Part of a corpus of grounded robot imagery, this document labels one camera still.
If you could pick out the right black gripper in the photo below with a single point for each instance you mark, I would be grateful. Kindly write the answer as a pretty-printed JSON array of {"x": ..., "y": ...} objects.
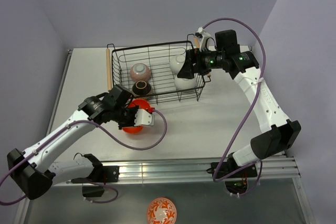
[{"x": 187, "y": 70}]

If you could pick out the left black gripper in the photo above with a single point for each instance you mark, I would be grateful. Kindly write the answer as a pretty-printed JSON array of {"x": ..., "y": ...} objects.
[{"x": 131, "y": 123}]

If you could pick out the grey white bowl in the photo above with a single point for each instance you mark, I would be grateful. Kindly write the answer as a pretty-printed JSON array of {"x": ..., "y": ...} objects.
[{"x": 176, "y": 63}]

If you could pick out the brown bowl beige inside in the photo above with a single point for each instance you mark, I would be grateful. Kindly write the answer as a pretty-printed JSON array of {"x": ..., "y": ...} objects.
[{"x": 141, "y": 88}]

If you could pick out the black white patterned bowl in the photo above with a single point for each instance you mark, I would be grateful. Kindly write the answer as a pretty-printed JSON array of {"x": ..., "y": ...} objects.
[{"x": 140, "y": 72}]

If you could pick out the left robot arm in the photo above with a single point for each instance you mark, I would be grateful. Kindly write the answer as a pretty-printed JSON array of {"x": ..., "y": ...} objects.
[{"x": 34, "y": 169}]

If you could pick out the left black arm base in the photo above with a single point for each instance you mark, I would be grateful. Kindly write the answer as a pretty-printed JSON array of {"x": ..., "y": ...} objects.
[{"x": 94, "y": 186}]

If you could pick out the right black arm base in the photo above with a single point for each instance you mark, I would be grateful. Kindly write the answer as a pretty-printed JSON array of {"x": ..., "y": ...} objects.
[{"x": 240, "y": 184}]

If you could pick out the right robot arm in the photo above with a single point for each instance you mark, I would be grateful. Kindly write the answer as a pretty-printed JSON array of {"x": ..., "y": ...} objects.
[{"x": 278, "y": 131}]

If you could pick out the orange white patterned bowl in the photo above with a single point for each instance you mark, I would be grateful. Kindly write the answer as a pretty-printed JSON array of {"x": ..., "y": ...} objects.
[{"x": 161, "y": 210}]

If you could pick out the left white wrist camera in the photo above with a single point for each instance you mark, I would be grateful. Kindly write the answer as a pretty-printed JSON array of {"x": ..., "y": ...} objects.
[{"x": 144, "y": 118}]

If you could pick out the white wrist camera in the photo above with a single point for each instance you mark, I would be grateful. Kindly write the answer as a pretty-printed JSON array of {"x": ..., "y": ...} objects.
[
  {"x": 144, "y": 118},
  {"x": 203, "y": 35}
]

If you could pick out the black wire dish rack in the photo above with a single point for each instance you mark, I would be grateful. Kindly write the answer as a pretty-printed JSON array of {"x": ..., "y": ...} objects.
[{"x": 157, "y": 57}]

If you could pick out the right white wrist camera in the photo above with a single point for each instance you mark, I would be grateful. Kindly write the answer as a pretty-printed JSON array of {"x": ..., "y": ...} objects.
[{"x": 203, "y": 35}]

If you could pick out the aluminium mounting rail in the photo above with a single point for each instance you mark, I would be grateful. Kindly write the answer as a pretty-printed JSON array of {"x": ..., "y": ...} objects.
[{"x": 193, "y": 170}]

